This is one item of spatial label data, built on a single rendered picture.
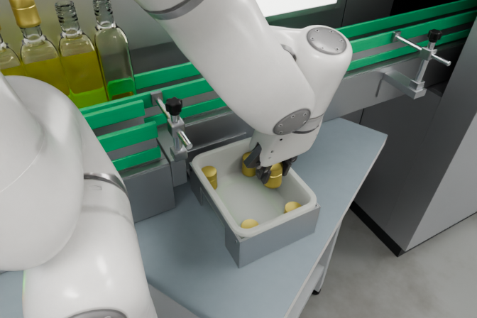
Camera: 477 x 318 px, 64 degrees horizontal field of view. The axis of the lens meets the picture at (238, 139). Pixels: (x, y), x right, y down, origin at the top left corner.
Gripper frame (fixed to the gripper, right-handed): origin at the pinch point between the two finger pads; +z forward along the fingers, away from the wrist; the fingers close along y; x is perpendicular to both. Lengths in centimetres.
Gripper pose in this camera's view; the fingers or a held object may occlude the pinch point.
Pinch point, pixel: (272, 167)
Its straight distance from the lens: 68.6
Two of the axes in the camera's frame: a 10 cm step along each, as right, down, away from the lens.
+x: 4.7, 7.5, -4.7
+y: -8.7, 3.0, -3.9
